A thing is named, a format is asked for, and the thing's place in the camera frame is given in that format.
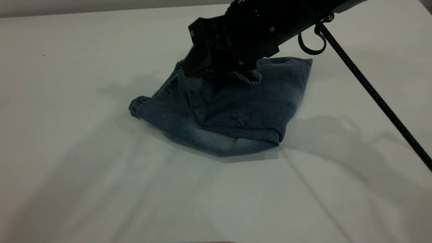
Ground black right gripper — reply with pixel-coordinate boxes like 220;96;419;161
182;0;282;77

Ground blue denim shorts with print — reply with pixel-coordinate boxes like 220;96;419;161
128;57;313;157

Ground thin black cable loop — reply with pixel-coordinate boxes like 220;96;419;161
298;22;327;55

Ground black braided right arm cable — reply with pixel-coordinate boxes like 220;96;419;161
299;0;432;172

